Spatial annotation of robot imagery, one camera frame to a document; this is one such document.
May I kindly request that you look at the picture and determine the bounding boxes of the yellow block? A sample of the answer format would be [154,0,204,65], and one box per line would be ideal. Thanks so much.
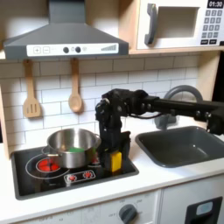
[108,150,123,173]

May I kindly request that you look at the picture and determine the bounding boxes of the steel pot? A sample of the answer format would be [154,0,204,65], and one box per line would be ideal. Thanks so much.
[41,127,102,170]

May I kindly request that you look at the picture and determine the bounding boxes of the wooden spoon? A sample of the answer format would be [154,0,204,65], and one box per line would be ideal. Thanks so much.
[67,58,84,114]

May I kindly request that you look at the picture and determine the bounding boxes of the grey sink basin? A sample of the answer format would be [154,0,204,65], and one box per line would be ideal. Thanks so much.
[134,125,224,169]

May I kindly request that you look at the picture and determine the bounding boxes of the grey oven knob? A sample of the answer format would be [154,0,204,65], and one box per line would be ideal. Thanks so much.
[118,203,138,224]

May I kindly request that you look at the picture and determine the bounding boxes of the black stove top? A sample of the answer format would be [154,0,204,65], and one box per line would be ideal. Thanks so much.
[10,135,140,201]

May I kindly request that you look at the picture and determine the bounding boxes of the grey tap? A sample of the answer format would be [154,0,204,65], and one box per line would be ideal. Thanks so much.
[153,84,205,131]

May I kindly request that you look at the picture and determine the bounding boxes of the wooden slotted spatula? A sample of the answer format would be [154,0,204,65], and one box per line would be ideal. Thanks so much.
[22,59,42,119]

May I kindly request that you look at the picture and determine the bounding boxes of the wooden shelf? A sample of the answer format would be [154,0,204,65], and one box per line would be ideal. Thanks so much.
[128,45,224,56]

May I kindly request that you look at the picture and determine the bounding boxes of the grey extractor hood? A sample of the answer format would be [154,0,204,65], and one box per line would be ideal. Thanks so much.
[2,0,130,61]

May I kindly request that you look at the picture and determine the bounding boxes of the wooden side panel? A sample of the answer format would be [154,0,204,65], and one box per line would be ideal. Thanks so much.
[0,84,11,162]
[195,51,221,102]

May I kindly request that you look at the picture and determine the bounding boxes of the white toy microwave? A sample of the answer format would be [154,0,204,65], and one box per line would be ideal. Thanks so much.
[136,0,224,51]

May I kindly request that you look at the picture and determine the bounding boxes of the black door handle panel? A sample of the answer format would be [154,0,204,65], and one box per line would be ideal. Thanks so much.
[184,196,224,224]

